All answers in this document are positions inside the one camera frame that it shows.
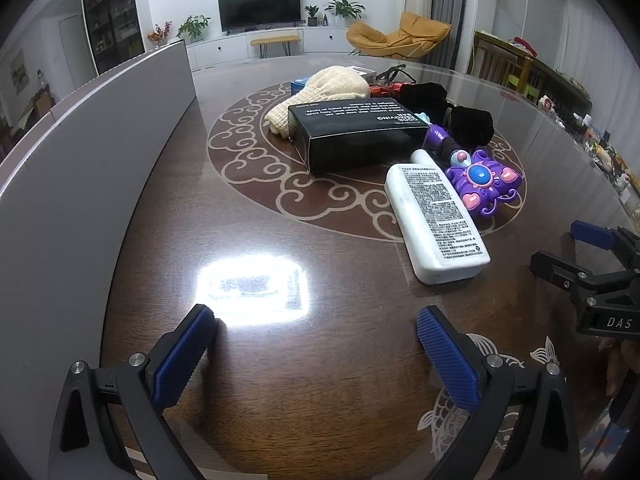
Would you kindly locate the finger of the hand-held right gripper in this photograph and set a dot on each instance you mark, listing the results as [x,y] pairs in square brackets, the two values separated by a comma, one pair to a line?
[592,234]
[562,270]

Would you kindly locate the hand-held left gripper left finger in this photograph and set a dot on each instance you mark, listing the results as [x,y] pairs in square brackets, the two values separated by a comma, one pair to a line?
[182,355]

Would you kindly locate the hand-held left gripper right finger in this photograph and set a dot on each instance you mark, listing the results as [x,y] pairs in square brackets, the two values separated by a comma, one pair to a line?
[447,360]

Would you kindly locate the purple toy wand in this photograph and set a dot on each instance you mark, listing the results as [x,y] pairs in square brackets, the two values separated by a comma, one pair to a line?
[480,182]

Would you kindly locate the white plastic bottle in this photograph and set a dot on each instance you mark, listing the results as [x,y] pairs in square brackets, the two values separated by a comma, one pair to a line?
[430,220]

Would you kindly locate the black fleece glove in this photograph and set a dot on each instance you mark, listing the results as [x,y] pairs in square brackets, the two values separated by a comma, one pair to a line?
[422,97]
[470,125]

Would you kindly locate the small teal item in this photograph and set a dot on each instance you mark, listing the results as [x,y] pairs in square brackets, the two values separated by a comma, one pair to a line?
[422,118]

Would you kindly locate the black cardboard box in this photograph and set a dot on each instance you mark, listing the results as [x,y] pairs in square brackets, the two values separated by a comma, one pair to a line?
[350,132]

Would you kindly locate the red patterned item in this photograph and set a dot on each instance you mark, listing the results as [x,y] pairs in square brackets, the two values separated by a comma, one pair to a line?
[382,91]

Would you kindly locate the cream knitted cloth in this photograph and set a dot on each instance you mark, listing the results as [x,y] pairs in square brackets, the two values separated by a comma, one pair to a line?
[325,87]

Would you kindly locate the brown patterned wooden desktop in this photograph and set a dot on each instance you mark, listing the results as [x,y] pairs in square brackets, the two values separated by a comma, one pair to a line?
[300,385]

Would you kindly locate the person's right hand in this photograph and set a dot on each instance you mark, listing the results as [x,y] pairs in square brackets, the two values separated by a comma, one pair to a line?
[615,365]

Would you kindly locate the cluttered wooden side table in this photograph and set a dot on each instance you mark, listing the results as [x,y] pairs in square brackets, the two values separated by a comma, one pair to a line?
[565,90]

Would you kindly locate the wooden dining chair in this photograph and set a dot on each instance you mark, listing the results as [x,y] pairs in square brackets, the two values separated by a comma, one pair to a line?
[500,60]

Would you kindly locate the yellow lounge chair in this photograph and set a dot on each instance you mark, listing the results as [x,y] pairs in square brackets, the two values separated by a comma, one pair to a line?
[400,35]

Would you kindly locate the blue and white carton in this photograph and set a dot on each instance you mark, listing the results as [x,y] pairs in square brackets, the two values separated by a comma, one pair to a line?
[300,83]

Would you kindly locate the white television cabinet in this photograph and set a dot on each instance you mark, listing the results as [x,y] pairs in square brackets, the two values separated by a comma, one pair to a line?
[225,47]

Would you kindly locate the white door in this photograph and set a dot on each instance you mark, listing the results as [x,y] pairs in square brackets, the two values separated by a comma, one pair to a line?
[72,55]

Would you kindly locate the red flower arrangement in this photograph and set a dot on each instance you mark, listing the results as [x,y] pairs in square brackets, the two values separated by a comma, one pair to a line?
[159,34]

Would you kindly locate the wooden bench with metal legs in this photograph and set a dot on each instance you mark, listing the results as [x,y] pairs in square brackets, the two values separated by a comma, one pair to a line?
[275,40]

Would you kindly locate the bushy green potted plant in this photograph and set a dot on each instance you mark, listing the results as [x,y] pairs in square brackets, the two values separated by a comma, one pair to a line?
[192,26]

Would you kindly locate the large leafy potted plant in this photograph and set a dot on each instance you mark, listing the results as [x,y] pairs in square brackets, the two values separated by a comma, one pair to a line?
[344,7]

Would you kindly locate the dark glass display cabinet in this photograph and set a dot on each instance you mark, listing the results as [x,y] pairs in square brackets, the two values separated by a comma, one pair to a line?
[110,15]

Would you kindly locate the black flat television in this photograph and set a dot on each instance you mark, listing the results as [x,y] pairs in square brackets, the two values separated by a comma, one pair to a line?
[260,6]

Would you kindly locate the small green potted plant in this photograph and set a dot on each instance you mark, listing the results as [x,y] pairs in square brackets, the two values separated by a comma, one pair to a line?
[311,12]

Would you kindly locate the black frame glasses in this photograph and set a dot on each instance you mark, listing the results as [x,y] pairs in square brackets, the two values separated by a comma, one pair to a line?
[395,74]

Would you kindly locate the framed wall picture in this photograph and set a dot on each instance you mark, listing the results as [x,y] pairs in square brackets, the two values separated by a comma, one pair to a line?
[18,72]

